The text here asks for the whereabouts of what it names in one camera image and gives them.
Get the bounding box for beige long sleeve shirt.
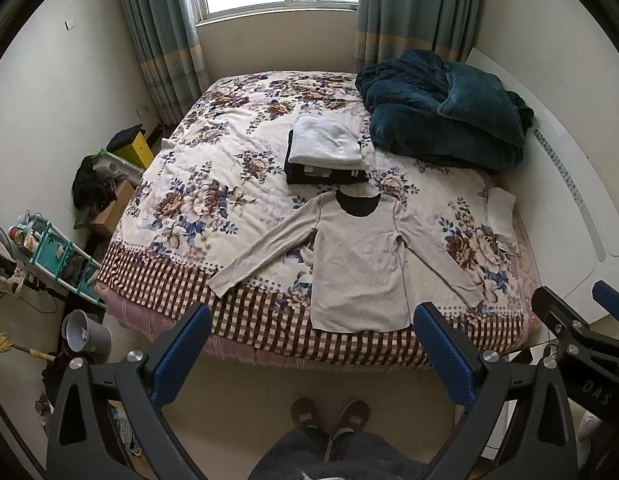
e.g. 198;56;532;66
208;191;482;334

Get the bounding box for dark clothes pile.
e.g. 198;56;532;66
72;155;116;211

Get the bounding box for grey bucket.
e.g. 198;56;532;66
61;310;112;364

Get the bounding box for white headboard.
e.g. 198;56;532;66
468;49;619;323

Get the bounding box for white pillow corner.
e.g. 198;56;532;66
486;188;517;240

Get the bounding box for person dark trousers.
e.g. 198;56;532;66
249;428;427;479

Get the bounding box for right slipper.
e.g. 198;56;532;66
331;399;371;440

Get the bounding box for slipper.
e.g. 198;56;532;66
290;396;321;429
331;399;371;440

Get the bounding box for teal storage rack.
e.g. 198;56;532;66
9;214;104;306

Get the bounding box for left slipper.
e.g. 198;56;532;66
290;396;321;429

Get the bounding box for cardboard box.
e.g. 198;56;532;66
90;180;135;238

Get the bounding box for dark teal plush blanket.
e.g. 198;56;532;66
355;49;534;174

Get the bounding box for floral plaid bed blanket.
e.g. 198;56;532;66
97;70;538;370

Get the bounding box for yellow box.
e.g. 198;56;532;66
113;132;154;170

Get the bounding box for folded white garment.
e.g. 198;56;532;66
289;114;366;170

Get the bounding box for folded black garment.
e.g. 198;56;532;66
284;130;368;185

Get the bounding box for right teal curtain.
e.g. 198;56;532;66
354;0;482;70

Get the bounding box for teal curtain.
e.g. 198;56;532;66
121;0;210;126
354;0;482;70

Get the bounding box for left teal curtain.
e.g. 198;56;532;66
121;0;210;126

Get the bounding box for broom handle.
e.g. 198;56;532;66
0;333;55;362

